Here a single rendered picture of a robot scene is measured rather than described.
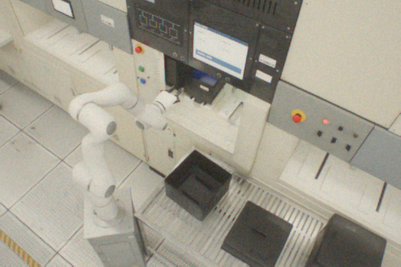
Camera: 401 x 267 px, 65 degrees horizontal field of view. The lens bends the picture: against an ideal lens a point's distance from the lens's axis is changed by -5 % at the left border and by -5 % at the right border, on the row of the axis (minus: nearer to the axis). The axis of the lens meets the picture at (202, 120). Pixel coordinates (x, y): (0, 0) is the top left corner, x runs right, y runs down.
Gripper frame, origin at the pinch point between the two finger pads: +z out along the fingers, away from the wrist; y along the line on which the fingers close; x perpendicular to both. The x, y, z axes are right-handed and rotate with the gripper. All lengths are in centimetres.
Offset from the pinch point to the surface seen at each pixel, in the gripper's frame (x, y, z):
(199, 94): -19.4, 2.8, 21.8
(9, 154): -119, -148, -62
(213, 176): -41, 37, -14
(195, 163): -40.3, 23.3, -12.5
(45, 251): -119, -51, -102
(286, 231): -33, 90, -25
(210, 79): -13.1, 4.4, 31.6
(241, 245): -33, 73, -44
